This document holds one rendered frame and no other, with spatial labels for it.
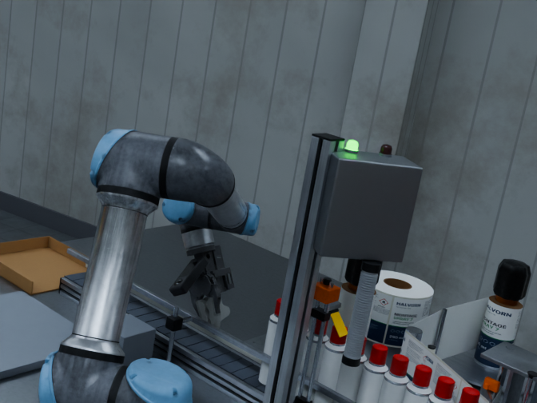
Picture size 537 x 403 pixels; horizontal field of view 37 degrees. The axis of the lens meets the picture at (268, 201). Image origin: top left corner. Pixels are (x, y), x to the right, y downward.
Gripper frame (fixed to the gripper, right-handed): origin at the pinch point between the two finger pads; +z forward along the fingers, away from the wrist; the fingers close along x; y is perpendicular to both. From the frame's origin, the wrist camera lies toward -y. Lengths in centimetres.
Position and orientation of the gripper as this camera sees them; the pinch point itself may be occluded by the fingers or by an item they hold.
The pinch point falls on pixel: (212, 329)
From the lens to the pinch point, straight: 197.9
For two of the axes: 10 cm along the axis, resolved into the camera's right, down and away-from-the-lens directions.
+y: 6.5, -0.9, 7.6
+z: 2.3, 9.7, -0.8
